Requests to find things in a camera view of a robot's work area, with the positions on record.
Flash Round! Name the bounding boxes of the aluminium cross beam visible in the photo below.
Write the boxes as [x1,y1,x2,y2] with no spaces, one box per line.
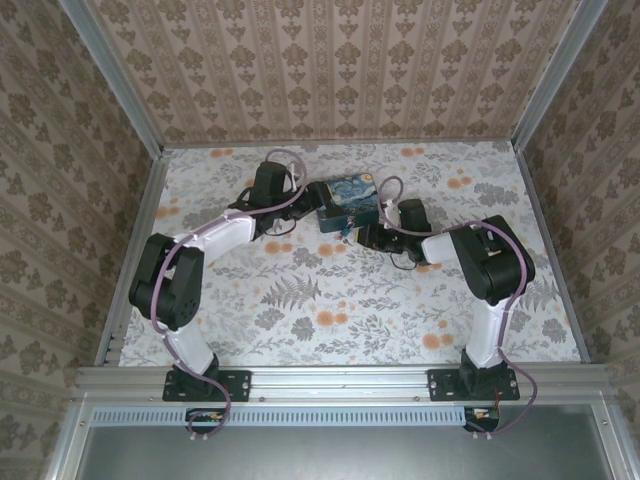
[73,363,615,407]

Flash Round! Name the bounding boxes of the aluminium side rail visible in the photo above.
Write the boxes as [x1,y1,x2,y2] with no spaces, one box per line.
[513,142,610,369]
[93,148,172,370]

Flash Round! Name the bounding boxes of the grey slotted cable duct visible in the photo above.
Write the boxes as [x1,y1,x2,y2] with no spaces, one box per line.
[90,405,504,427]

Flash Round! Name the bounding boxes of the thin black cable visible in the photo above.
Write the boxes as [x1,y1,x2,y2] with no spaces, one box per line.
[387,249,419,272]
[259,217,301,239]

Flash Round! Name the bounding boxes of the starry night tin box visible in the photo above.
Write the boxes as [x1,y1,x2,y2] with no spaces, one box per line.
[312,171,381,235]

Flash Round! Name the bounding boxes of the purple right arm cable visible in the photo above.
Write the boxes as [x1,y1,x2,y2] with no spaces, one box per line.
[377,175,540,441]

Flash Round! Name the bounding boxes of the floral printed table cover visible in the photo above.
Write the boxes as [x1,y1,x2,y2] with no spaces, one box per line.
[118,141,584,369]

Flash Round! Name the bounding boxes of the small control board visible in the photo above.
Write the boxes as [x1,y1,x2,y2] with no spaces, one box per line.
[462,405,502,433]
[185,407,227,434]

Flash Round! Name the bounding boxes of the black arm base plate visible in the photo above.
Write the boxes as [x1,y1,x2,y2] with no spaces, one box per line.
[162,368,252,403]
[427,368,521,403]

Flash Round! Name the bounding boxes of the grey metal panel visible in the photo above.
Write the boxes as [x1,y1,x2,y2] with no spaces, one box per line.
[44,394,631,480]

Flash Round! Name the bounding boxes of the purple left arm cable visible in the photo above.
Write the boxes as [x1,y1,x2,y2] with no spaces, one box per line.
[150,148,310,442]

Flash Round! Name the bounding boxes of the aluminium frame post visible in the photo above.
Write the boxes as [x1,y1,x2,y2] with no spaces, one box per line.
[58,0,167,157]
[510,0,586,154]

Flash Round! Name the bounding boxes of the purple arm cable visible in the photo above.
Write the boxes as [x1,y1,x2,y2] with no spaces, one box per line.
[377,175,540,441]
[150,148,310,442]

